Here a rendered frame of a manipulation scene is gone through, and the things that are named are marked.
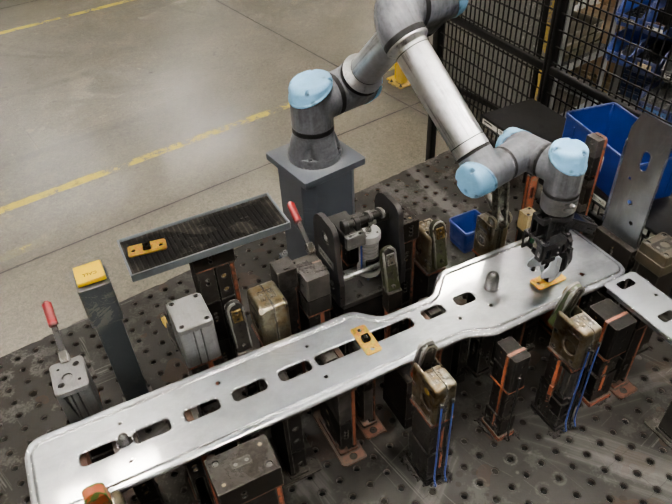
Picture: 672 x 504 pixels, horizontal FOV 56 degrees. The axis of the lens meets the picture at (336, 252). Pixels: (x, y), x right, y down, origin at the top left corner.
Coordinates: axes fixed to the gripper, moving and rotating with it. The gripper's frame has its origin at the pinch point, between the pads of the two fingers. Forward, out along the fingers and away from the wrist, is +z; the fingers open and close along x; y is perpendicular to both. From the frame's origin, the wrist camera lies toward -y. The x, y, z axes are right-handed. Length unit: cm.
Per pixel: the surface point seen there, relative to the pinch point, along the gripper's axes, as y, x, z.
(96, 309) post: 97, -35, -7
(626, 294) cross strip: -12.6, 12.1, 2.9
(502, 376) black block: 22.3, 12.5, 10.5
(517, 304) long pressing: 11.1, 2.4, 2.5
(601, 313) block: -5.0, 12.6, 4.8
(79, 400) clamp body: 105, -18, -2
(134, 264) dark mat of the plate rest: 86, -36, -15
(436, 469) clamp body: 41, 16, 28
